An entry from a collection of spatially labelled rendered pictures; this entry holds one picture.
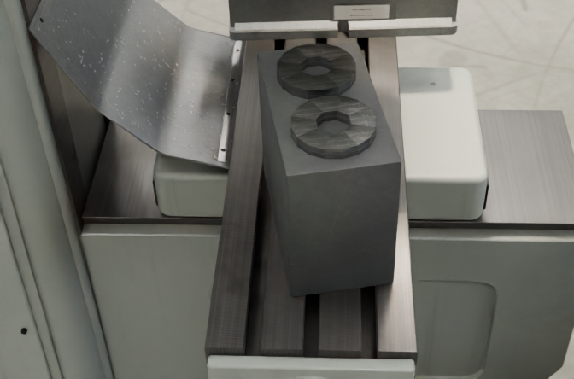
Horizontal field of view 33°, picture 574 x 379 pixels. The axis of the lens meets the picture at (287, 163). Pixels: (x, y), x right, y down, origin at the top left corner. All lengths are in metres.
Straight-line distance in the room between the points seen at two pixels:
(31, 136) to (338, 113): 0.50
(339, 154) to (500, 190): 0.60
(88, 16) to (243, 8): 0.23
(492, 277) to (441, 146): 0.23
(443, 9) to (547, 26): 1.84
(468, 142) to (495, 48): 1.72
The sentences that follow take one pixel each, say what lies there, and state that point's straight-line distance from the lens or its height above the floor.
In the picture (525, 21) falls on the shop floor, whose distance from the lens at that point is 3.32.
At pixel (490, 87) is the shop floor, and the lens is 3.00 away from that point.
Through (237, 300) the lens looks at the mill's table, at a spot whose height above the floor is 0.96.
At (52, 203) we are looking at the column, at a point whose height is 0.82.
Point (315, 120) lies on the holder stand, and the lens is 1.00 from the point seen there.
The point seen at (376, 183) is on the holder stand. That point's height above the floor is 1.12.
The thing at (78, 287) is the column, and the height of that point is 0.64.
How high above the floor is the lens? 1.79
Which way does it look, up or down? 42 degrees down
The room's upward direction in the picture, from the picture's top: 2 degrees counter-clockwise
